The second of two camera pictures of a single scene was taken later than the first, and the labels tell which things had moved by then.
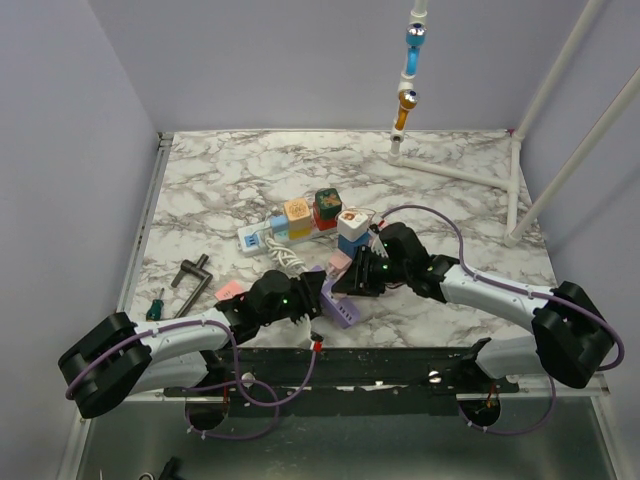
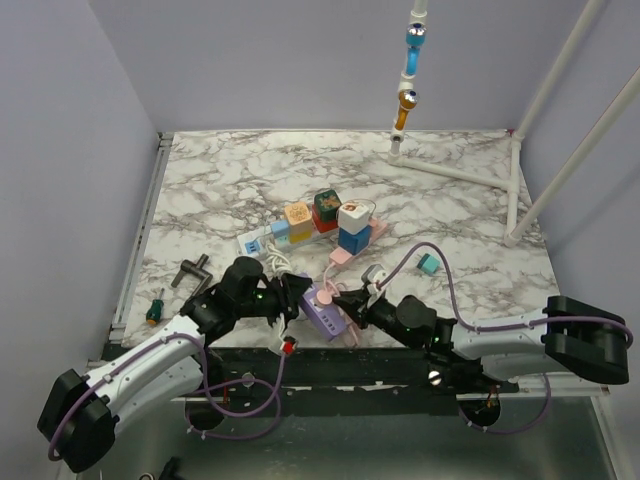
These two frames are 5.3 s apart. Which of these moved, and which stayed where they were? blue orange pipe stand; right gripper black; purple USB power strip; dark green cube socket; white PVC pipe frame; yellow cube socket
Moved: right gripper black; purple USB power strip
Stayed: yellow cube socket; dark green cube socket; white PVC pipe frame; blue orange pipe stand
